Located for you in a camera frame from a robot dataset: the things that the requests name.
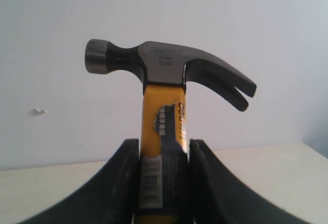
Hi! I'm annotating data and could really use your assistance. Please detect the yellow black claw hammer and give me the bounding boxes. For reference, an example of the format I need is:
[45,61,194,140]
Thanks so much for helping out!
[85,39,256,223]

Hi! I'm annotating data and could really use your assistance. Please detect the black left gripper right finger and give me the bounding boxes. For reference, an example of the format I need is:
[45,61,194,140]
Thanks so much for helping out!
[189,139,306,223]

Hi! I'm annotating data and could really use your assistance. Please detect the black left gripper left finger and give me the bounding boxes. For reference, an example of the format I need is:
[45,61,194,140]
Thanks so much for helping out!
[23,139,139,223]

